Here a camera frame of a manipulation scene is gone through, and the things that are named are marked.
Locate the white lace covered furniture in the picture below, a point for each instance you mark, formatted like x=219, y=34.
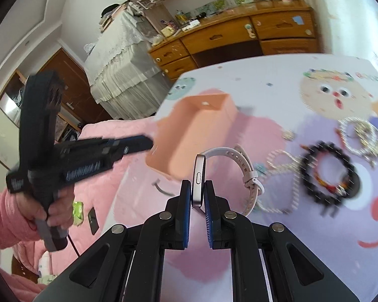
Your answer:
x=123, y=78

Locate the rhinestone leaf hair comb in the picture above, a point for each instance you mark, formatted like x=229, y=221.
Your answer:
x=368, y=137

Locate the left hand holding gripper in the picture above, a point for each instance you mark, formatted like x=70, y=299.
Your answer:
x=60, y=212

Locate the pink sleeve forearm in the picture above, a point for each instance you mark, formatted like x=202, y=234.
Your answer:
x=14, y=227

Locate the wooden drawer cabinet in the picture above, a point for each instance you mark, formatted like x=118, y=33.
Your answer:
x=252, y=30

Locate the pink plastic organizer box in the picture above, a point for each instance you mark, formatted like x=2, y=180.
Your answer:
x=195, y=124

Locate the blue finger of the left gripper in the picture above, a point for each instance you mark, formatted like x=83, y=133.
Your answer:
x=117, y=148

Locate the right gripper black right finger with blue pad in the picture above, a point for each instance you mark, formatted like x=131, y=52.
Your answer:
x=269, y=263

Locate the cartoon printed table mat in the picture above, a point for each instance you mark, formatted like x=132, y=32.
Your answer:
x=285, y=104

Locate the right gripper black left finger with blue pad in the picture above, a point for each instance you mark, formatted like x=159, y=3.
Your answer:
x=126, y=264

